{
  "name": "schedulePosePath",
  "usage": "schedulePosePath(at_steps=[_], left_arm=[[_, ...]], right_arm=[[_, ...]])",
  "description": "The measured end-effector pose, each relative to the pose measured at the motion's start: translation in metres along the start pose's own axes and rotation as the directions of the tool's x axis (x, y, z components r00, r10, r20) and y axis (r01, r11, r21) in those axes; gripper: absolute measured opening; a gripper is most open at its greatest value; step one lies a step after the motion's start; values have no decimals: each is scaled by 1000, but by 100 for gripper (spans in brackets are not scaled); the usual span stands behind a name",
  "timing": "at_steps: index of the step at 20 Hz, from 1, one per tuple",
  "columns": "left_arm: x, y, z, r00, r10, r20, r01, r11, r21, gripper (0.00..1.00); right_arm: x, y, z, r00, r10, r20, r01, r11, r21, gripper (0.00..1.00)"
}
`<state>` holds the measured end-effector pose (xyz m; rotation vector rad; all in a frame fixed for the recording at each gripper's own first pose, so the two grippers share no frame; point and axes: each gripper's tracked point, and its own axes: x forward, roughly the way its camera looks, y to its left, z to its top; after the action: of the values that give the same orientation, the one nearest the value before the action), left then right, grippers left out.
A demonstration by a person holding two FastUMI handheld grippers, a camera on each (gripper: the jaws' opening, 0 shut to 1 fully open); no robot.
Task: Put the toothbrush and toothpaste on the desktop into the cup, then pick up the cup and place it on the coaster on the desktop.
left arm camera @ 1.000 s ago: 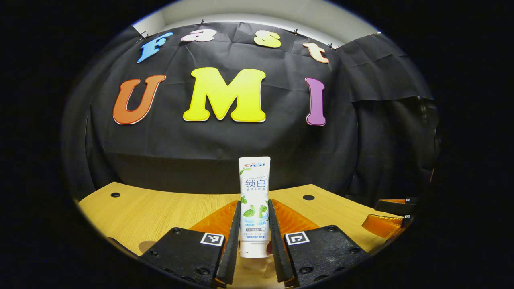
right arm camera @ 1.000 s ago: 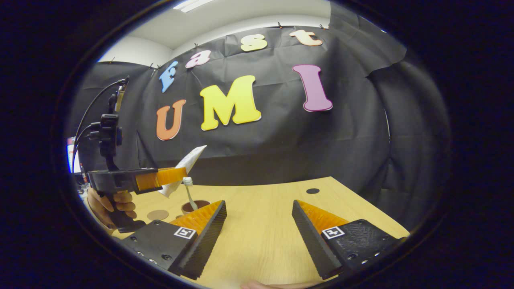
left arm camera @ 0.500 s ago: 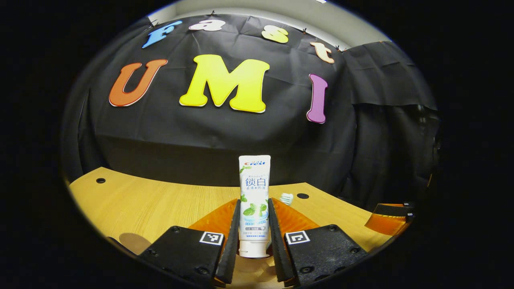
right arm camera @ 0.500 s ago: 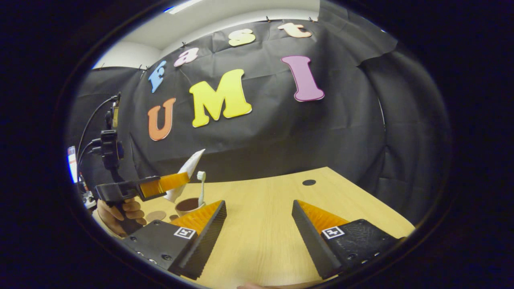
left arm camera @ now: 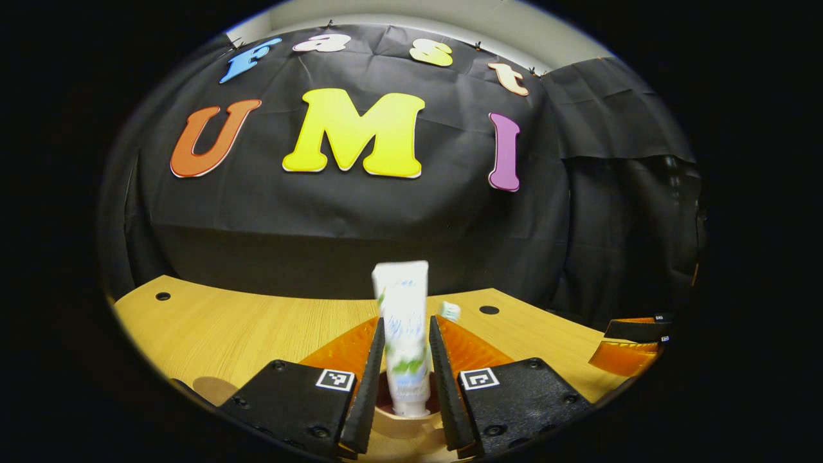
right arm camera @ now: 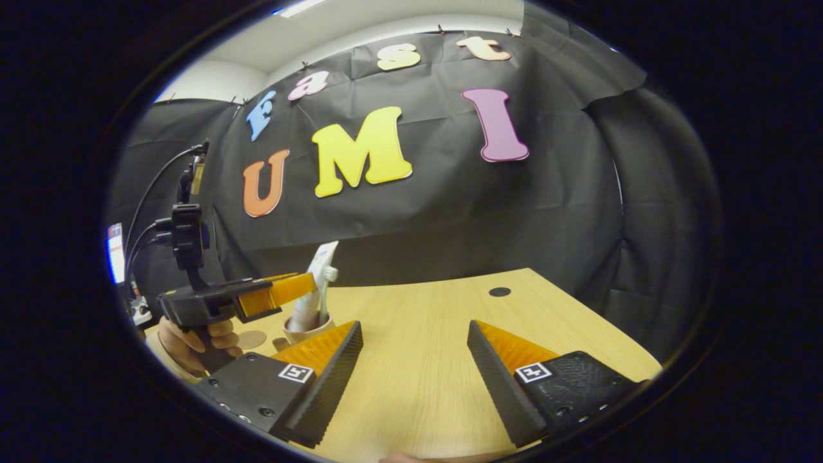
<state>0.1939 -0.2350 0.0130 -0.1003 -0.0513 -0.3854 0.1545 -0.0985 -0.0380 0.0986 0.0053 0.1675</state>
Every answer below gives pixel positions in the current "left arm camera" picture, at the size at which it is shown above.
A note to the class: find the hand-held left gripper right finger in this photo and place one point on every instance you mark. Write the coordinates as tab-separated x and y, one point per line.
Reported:
447	399

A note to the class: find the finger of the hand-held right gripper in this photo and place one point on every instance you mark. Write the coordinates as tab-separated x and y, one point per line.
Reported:
636	329
624	359

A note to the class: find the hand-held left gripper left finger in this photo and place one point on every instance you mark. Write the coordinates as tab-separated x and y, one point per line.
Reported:
368	399

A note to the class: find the beige cup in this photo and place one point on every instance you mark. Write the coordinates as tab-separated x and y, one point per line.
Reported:
398	427

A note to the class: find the white toothbrush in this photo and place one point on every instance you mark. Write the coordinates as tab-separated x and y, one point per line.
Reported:
450	312

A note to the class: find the white toothpaste tube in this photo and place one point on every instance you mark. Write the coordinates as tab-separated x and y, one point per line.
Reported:
404	302

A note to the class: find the wooden desktop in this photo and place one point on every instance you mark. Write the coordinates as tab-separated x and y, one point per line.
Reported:
244	328

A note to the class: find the black backdrop cloth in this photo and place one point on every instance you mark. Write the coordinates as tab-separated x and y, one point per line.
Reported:
360	218

